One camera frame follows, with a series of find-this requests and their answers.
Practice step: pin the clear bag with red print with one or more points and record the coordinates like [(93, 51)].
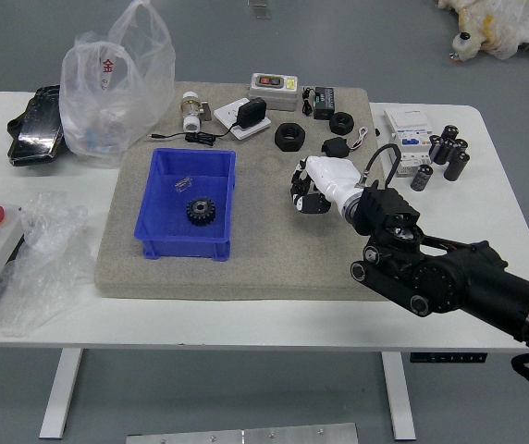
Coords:
[(107, 102)]

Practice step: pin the blue plastic bin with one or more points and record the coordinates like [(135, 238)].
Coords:
[(172, 217)]

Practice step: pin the small black module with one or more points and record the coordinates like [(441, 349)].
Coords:
[(335, 147)]

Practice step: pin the black labelled power module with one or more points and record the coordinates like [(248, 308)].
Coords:
[(325, 102)]

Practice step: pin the big black gear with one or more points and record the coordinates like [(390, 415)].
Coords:
[(201, 212)]

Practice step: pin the plush toy in plastic wrap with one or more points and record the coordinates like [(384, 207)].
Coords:
[(500, 28)]

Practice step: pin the large black hex nut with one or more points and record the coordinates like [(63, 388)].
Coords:
[(289, 137)]

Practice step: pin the white circuit breaker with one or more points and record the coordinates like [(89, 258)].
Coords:
[(408, 127)]

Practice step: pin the white wall socket plate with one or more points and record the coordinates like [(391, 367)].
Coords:
[(227, 115)]

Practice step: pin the black plastic tray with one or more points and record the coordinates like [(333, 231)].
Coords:
[(38, 127)]

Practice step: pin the crumpled clear plastic bag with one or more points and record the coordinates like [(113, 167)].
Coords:
[(42, 273)]

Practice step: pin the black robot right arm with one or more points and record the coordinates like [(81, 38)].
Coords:
[(454, 277)]

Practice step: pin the white table leg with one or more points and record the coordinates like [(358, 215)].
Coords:
[(61, 393), (398, 398)]

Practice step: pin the brass valve with white fittings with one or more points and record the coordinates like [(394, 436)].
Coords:
[(191, 111)]

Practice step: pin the grey push-button switch box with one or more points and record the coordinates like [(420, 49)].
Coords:
[(274, 92)]

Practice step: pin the small clear plastic packet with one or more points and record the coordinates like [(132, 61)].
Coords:
[(182, 184)]

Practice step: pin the silver metal plate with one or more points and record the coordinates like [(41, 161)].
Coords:
[(241, 435)]

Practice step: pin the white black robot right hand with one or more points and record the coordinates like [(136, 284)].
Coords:
[(334, 178)]

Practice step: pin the grey-brown foam mat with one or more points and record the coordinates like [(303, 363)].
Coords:
[(269, 263)]

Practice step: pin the small black hex nut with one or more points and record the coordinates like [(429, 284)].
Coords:
[(341, 123)]

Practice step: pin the metal floor outlet cover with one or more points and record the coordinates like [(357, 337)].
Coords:
[(259, 9)]

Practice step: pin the black table height controller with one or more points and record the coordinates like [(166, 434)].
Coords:
[(447, 357)]

